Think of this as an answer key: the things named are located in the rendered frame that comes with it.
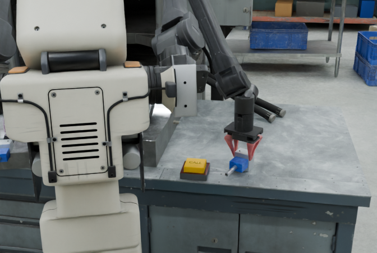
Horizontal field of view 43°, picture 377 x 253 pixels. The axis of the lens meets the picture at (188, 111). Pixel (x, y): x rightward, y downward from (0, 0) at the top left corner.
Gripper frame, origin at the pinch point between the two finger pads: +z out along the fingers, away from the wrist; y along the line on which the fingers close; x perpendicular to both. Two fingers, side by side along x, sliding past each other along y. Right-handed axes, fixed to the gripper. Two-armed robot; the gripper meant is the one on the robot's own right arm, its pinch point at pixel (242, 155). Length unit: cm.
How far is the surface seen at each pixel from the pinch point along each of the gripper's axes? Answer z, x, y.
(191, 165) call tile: 0.6, 12.1, 10.8
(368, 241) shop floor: 87, -98, -25
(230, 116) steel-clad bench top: 5.2, -36.3, 23.0
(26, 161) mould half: 2, 35, 57
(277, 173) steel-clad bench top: 4.6, -3.2, -10.3
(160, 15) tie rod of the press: -28, -50, 65
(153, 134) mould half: -4.7, 9.6, 26.0
